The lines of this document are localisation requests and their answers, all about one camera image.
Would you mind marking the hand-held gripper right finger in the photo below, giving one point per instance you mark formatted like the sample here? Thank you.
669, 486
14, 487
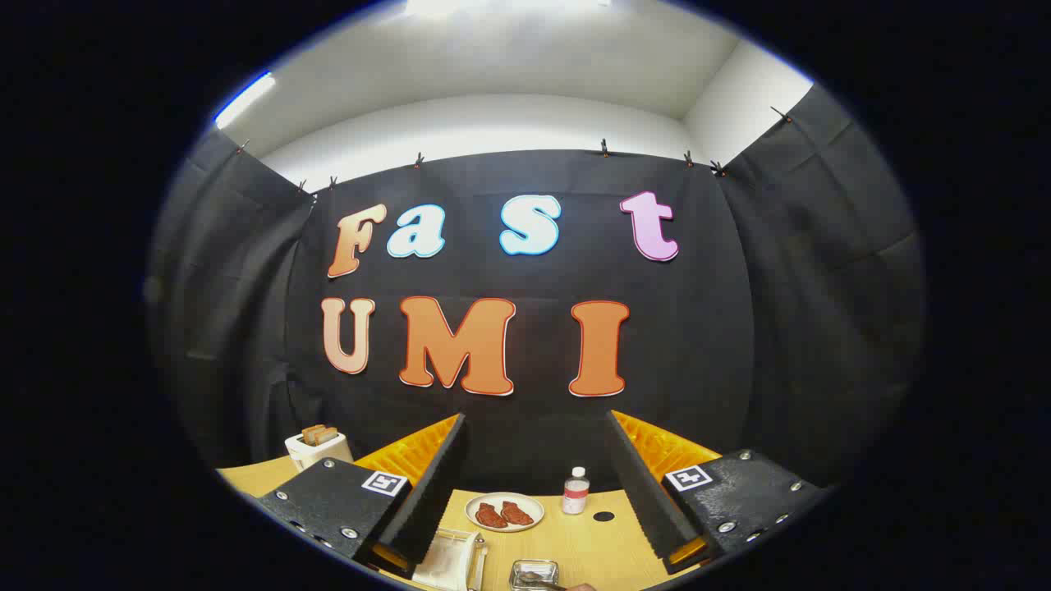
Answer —
636, 484

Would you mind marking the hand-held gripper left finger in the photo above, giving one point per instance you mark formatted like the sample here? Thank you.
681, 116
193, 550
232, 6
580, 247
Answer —
439, 484

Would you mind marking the silver metal basket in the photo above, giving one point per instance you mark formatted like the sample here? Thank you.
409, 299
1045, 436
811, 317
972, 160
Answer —
534, 565

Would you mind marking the white meat plate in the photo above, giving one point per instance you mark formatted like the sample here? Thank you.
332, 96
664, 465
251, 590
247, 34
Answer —
534, 505

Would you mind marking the red-brown meat piece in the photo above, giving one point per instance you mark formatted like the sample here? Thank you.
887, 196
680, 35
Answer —
490, 516
516, 513

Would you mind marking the clear bottle red label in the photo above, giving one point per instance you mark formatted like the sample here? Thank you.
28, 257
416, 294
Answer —
575, 495

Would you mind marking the white toaster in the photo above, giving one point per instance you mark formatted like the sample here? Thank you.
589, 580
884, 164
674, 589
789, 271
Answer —
316, 453

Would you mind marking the brown toast slice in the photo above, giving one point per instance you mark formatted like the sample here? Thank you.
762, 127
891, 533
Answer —
318, 434

